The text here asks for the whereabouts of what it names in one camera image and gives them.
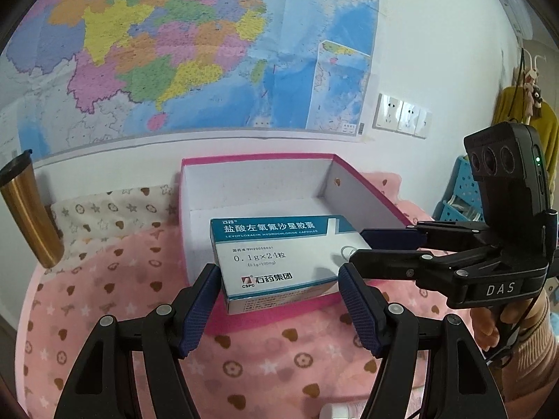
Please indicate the person's right hand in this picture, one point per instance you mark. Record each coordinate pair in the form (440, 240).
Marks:
(484, 327)

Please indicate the white wall socket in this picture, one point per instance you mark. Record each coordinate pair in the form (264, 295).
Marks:
(408, 118)
(422, 124)
(388, 111)

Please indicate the small hanging plush toy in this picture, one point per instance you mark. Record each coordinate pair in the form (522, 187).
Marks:
(533, 94)

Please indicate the pink cardboard box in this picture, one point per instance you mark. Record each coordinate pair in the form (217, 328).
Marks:
(262, 183)

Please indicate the white plastic bottle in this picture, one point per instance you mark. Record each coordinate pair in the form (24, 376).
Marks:
(340, 412)

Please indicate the person's right forearm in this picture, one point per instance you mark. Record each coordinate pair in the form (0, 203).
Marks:
(537, 379)

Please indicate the white teal medicine box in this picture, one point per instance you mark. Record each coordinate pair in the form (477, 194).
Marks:
(270, 266)

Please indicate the colourful wall map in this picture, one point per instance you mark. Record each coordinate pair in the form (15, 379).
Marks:
(174, 52)

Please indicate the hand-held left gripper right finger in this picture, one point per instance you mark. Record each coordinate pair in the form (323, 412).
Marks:
(362, 314)

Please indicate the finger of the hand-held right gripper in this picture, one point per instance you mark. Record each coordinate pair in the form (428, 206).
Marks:
(393, 239)
(393, 266)

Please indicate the cream printed cloth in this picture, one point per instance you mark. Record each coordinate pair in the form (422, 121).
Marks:
(109, 214)

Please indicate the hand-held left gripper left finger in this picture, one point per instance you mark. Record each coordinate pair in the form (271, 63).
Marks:
(198, 310)

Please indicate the yellow hanging garment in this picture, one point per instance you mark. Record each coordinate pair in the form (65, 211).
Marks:
(511, 104)

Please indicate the blue plastic basket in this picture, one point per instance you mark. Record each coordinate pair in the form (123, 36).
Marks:
(463, 183)

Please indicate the white coat rack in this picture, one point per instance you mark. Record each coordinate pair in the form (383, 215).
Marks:
(529, 56)

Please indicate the gold metal tumbler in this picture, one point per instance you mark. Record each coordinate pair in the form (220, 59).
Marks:
(26, 209)

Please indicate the pink printed blanket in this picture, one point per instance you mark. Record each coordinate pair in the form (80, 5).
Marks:
(109, 297)

